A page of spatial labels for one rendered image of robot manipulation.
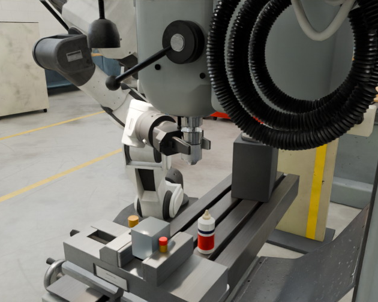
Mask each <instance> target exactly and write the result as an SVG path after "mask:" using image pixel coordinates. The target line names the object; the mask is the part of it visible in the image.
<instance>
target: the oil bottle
mask: <svg viewBox="0 0 378 302"><path fill-rule="evenodd" d="M214 239H215V219H214V218H212V217H211V215H210V214H209V213H208V210H205V214H203V215H202V217H200V218H199V219H198V251H199V252H200V253H203V254H209V253H212V252H213V251H214Z"/></svg>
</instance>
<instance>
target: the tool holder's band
mask: <svg viewBox="0 0 378 302"><path fill-rule="evenodd" d="M181 135H183V136H186V137H197V136H200V135H202V129H201V128H198V127H197V129H196V130H195V131H189V130H187V127H186V128H182V129H181Z"/></svg>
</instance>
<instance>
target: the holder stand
mask: <svg viewBox="0 0 378 302"><path fill-rule="evenodd" d="M278 151H279V149H277V148H273V147H270V146H269V145H268V146H266V144H262V143H260V142H259V141H256V140H255V139H252V137H249V135H246V133H243V131H242V132H241V133H240V134H239V136H238V137H237V138H236V140H235V141H234V142H233V159H232V187H231V197H234V198H242V199H246V200H253V201H261V202H266V203H268V202H269V199H270V196H271V192H272V189H273V186H274V183H275V179H276V176H277V164H278Z"/></svg>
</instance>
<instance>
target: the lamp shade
mask: <svg viewBox="0 0 378 302"><path fill-rule="evenodd" d="M87 40H88V48H95V49H108V48H120V47H121V44H120V34H119V32H118V28H117V27H116V24H114V23H113V22H112V21H111V20H107V19H97V20H94V21H93V22H92V23H90V24H89V28H88V33H87Z"/></svg>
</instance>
